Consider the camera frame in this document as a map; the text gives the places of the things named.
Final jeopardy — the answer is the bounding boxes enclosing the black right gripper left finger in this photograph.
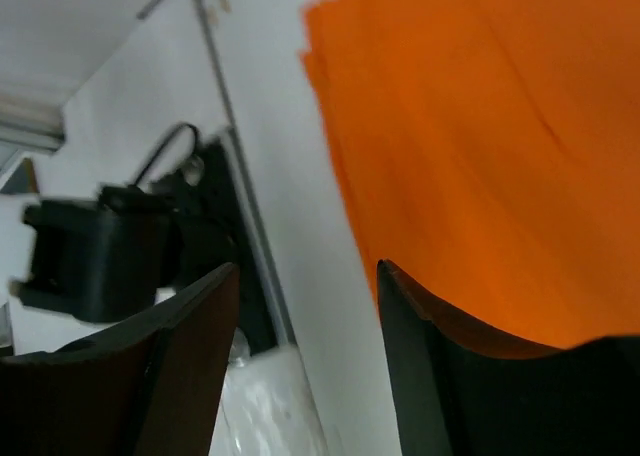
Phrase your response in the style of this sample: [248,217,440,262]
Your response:
[1,264,239,455]

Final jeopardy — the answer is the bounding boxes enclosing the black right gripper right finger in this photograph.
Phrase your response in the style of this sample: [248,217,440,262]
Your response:
[377,260,639,455]

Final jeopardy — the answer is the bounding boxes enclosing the orange trousers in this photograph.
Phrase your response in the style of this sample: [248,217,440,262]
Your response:
[302,0,639,348]

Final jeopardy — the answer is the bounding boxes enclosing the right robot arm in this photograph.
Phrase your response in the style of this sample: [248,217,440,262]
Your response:
[16,187,639,455]

